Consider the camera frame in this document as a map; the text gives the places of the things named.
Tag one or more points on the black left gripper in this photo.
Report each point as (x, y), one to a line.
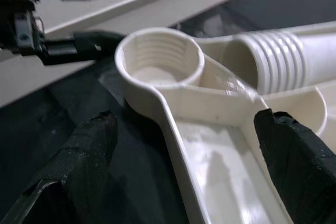
(18, 11)

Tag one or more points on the white plastic table top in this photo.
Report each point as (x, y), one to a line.
(223, 155)

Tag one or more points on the black tablecloth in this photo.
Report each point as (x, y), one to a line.
(65, 108)

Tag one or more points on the white plastic table leg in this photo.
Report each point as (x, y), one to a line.
(275, 61)

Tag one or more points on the clear plastic bag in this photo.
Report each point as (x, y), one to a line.
(207, 23)

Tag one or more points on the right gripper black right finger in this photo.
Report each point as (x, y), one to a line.
(302, 171)

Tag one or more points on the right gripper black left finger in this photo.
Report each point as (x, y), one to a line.
(73, 171)

